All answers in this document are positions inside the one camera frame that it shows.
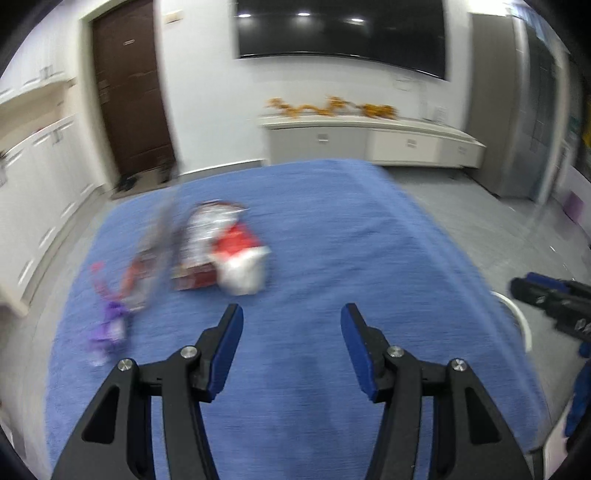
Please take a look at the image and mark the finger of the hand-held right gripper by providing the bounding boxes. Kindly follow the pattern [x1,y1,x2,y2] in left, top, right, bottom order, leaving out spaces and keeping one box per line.
[510,278,591,342]
[526,272,591,298]

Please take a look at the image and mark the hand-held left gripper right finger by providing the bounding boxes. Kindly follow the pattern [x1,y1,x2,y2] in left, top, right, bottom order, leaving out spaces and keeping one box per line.
[341,303,532,480]

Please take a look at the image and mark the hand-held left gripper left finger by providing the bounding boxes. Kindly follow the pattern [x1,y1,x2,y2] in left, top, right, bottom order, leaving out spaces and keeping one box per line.
[51,303,244,480]

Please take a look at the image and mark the red white paper box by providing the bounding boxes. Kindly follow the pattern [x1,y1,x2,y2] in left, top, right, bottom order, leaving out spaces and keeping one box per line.
[211,222,271,296]

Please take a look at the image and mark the red foil packet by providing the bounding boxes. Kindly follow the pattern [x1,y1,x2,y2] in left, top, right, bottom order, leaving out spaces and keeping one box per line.
[174,200,247,291]

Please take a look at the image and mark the red white snack wrapper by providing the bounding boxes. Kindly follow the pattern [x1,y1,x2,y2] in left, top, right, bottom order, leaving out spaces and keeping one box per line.
[122,256,155,298]

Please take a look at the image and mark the purple and red toy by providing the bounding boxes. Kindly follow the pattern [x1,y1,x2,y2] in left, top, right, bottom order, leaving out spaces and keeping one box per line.
[88,262,131,366]

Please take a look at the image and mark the clear plastic wrapper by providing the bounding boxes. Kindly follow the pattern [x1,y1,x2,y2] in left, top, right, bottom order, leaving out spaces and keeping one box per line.
[134,185,182,310]

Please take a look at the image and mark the person's right forearm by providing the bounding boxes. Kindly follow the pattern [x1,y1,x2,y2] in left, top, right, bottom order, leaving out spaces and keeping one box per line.
[564,342,591,437]

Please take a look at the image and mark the purple box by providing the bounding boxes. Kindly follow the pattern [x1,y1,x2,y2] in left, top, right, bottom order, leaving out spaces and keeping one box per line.
[564,193,585,223]

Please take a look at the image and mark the blue towel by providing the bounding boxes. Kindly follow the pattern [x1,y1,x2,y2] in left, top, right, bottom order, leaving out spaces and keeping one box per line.
[46,159,552,480]

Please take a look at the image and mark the silver refrigerator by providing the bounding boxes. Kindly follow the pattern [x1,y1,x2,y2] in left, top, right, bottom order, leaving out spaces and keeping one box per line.
[512,4,572,205]

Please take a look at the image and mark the white grey television cabinet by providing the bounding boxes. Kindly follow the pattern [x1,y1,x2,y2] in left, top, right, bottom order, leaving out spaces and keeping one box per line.
[259,113,487,169]

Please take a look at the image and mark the golden tiger ornament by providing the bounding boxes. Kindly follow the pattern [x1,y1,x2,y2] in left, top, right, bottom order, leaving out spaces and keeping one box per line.
[360,104,399,119]

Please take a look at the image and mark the white lower cabinets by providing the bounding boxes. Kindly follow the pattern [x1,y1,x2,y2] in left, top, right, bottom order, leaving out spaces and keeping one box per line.
[0,115,100,317]

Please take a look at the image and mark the white cabinets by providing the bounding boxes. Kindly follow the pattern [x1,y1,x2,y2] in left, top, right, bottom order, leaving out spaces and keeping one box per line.
[0,28,78,105]
[0,115,100,317]

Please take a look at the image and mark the golden dragon ornament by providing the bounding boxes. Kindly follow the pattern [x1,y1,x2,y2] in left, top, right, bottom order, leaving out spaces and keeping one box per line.
[267,96,357,119]

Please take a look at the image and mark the brown door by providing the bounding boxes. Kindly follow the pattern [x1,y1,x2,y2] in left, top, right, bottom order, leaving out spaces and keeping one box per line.
[92,0,178,180]

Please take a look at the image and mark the white upper cabinets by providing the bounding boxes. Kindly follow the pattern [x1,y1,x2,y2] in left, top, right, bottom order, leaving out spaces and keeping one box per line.
[0,28,78,105]

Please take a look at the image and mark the black wall television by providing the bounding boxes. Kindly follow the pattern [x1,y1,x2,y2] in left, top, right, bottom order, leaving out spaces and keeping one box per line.
[235,0,448,82]

